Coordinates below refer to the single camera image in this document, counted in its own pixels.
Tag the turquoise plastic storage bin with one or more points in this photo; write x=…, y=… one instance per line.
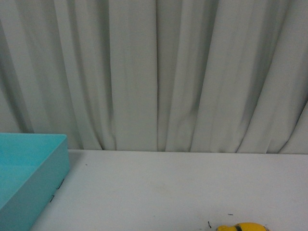
x=32, y=168

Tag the grey pleated curtain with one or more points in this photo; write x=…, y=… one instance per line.
x=215, y=76

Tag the yellow beetle toy car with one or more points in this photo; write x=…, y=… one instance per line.
x=246, y=226

